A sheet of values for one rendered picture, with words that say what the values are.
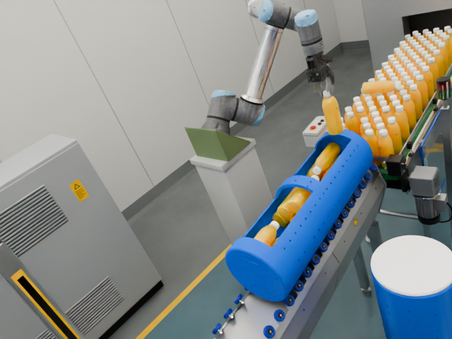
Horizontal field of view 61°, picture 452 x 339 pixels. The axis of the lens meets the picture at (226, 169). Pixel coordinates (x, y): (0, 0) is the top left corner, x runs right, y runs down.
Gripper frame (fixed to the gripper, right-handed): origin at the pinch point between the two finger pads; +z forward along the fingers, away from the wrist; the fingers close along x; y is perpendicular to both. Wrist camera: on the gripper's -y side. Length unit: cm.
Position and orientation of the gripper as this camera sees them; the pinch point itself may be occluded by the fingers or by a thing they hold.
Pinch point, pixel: (327, 92)
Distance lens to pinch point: 185.7
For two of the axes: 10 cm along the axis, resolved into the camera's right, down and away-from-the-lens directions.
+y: -5.8, 5.8, -5.7
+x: 7.4, 0.7, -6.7
